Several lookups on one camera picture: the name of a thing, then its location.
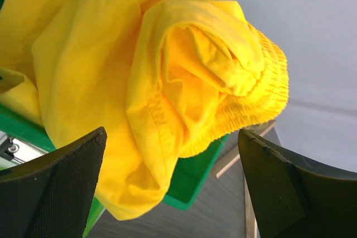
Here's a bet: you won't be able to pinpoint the green plastic bin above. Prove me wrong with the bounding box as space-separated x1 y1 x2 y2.
0 0 230 238

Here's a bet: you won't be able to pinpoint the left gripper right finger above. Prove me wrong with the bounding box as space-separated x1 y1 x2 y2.
238 129 356 237

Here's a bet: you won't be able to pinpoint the yellow shorts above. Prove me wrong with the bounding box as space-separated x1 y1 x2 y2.
1 0 289 220

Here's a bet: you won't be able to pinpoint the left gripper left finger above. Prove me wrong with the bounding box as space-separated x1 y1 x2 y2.
1 127 107 237

